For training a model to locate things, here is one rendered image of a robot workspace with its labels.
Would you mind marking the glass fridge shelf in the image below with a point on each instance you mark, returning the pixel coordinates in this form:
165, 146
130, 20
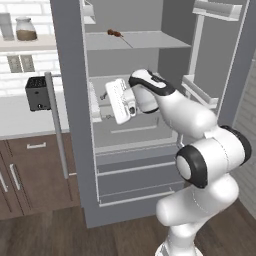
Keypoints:
150, 41

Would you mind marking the brown food piece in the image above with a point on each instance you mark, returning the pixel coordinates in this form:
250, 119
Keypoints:
113, 32

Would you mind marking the grey fridge freezer drawer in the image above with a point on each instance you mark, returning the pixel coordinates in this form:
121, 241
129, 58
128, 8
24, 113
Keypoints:
133, 160
133, 186

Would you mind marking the grey fridge door with bins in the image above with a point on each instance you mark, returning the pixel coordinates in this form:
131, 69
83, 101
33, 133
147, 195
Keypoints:
213, 50

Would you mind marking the white canister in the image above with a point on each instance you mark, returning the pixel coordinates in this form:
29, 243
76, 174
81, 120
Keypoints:
6, 26

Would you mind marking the grey fridge crisper drawer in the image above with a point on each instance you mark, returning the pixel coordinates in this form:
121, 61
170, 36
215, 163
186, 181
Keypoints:
133, 136

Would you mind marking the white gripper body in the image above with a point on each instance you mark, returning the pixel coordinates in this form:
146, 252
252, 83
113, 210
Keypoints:
117, 100

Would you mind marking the white fridge door bin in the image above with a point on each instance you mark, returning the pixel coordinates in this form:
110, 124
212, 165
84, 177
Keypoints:
200, 90
94, 103
88, 13
216, 10

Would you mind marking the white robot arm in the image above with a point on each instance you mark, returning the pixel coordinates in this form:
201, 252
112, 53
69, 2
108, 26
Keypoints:
200, 116

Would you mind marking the brown base cabinet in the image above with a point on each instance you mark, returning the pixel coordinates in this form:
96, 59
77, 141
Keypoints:
40, 180

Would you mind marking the grey fridge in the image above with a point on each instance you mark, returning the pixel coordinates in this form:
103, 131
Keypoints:
173, 20

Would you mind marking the black toaster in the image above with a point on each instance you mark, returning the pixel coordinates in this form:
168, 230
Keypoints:
36, 95

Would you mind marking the grey wall socket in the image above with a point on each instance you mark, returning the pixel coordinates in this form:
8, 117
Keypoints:
28, 63
14, 64

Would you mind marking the glass jar with brown contents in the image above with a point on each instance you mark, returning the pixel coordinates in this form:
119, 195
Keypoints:
26, 30

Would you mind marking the white wall shelf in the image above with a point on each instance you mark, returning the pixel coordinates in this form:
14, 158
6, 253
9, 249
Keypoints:
26, 43

